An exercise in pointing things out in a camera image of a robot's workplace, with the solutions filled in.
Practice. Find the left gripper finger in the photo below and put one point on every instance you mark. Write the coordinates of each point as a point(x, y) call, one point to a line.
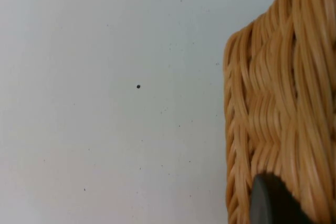
point(270, 203)

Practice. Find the pale brown wicker basket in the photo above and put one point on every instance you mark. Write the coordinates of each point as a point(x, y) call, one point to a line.
point(278, 98)

